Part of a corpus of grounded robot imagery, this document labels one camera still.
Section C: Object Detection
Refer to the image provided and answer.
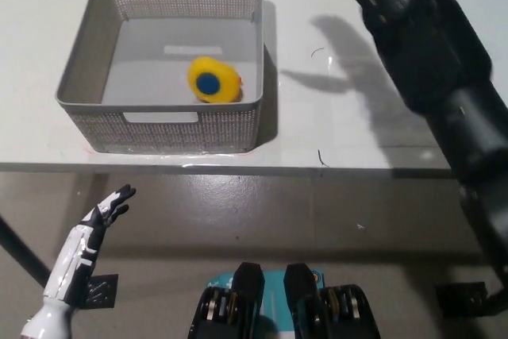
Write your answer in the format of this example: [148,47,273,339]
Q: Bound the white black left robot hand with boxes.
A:
[42,183,137,309]

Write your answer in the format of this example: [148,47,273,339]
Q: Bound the yellow duck toy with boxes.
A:
[187,56,244,105]

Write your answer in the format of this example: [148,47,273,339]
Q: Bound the black floor tape patch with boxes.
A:
[435,281,488,318]
[85,273,120,309]

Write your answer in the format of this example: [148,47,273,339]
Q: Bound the black table leg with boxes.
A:
[0,214,51,288]

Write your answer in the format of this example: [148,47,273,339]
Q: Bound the grey perforated plastic basket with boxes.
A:
[54,0,266,154]

